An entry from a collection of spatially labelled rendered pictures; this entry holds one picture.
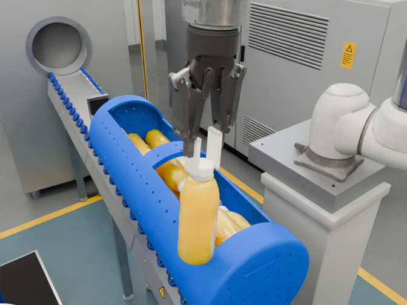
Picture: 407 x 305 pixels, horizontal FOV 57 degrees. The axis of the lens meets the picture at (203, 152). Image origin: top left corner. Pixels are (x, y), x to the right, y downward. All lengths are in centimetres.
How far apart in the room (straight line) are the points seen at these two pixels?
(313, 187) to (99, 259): 160
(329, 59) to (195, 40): 189
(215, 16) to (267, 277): 55
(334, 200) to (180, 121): 76
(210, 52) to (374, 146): 76
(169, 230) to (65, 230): 190
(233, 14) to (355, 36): 178
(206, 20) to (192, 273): 52
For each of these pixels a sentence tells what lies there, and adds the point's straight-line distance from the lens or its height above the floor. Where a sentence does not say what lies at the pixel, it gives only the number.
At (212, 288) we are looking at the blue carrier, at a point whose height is 117.
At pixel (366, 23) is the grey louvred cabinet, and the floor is 133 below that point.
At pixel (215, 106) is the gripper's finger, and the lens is 59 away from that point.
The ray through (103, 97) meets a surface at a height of 108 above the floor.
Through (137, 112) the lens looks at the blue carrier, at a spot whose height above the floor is 116.
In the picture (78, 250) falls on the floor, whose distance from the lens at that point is 258.
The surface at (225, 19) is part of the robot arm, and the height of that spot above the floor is 167.
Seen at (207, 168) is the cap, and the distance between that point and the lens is 61.
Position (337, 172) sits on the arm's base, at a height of 110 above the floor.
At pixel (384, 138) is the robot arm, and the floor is 127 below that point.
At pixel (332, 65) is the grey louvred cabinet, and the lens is 237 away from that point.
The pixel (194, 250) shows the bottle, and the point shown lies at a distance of 70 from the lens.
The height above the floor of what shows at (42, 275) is 15.
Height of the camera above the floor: 178
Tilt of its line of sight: 32 degrees down
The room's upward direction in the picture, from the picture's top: straight up
